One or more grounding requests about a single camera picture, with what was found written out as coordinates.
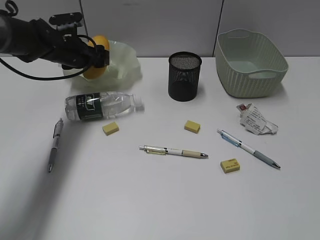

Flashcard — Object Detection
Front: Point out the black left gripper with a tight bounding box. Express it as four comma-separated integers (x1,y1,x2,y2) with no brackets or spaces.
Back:
37,19,110,69

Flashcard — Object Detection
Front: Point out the yellow mango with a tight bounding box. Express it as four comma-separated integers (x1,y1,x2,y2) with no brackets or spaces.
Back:
83,35,110,80

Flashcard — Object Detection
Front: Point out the clear water bottle green label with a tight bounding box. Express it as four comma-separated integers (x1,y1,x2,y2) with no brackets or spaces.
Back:
64,91,145,121

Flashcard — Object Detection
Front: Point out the grey grip pen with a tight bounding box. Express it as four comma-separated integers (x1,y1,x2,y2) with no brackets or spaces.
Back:
47,118,64,173

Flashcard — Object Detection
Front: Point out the blue clip pen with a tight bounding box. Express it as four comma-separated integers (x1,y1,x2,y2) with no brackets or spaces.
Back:
216,129,281,170

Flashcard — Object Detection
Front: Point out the white waste paper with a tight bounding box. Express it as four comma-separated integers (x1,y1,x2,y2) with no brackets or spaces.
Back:
236,103,279,136

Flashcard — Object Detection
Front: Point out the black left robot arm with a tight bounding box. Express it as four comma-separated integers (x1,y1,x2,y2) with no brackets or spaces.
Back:
0,12,110,69

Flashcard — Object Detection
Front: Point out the pale green wavy glass plate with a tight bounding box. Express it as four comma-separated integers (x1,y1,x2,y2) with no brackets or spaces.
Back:
66,40,142,93

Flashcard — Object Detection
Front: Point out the yellow eraser left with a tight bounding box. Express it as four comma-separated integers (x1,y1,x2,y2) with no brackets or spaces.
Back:
102,121,119,136

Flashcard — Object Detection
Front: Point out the black mesh pen holder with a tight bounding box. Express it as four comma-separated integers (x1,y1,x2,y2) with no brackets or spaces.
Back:
168,51,202,102

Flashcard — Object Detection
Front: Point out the beige grip pen middle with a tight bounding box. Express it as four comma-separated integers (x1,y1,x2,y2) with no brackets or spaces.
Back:
138,145,209,159

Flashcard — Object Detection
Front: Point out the yellow eraser middle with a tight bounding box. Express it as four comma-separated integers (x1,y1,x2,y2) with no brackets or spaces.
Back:
184,120,201,134

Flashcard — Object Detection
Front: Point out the pale green plastic basket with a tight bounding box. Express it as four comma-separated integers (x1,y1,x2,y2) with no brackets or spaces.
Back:
215,29,289,98

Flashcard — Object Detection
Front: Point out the yellow printed eraser right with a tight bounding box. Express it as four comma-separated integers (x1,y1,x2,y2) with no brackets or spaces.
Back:
220,158,240,174

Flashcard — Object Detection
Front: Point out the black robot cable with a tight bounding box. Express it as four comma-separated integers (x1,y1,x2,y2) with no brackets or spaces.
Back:
0,34,98,81

